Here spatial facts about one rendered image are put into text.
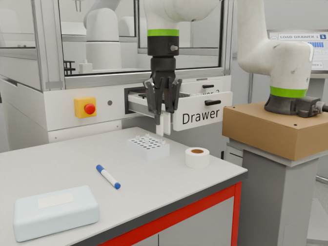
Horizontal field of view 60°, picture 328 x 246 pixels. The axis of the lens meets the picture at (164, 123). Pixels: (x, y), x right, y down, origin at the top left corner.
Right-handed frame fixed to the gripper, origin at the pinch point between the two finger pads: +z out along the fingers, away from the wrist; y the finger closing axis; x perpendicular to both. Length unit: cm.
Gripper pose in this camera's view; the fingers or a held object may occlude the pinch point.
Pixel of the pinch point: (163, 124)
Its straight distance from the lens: 88.3
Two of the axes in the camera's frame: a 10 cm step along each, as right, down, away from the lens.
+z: 0.0, 9.7, 2.5
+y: 8.1, -1.5, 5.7
